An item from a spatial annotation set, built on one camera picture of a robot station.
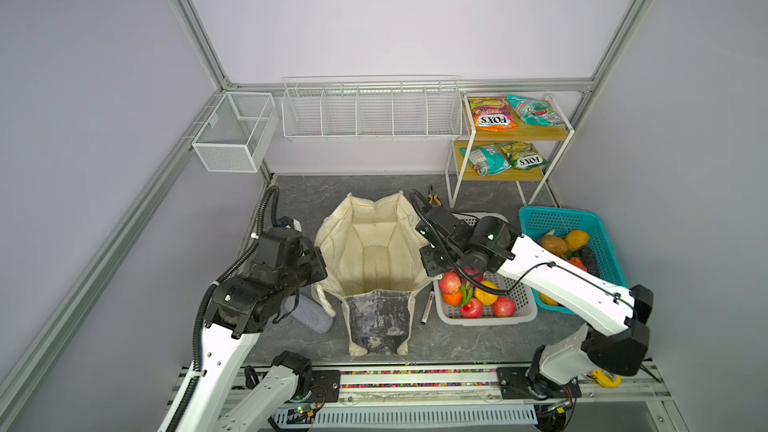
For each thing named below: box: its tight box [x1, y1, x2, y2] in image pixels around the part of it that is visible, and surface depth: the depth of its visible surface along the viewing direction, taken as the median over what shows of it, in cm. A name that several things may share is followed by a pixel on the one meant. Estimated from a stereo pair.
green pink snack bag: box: [506, 94, 565, 126], surface depth 88 cm
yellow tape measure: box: [592, 369, 623, 388], surface depth 75 cm
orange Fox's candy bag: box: [468, 97, 518, 132], surface depth 88 cm
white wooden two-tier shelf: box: [445, 94, 575, 208], surface depth 101 cm
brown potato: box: [540, 235, 568, 257], surface depth 94 cm
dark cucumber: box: [580, 246, 600, 277], surface depth 93 cm
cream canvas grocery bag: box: [313, 191, 433, 356], surface depth 77 cm
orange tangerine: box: [443, 290, 463, 306], surface depth 84 cm
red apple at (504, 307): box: [492, 296, 517, 317], surface depth 83 cm
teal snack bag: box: [460, 144, 512, 177], surface depth 101 cm
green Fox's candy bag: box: [496, 141, 549, 171], surface depth 103 cm
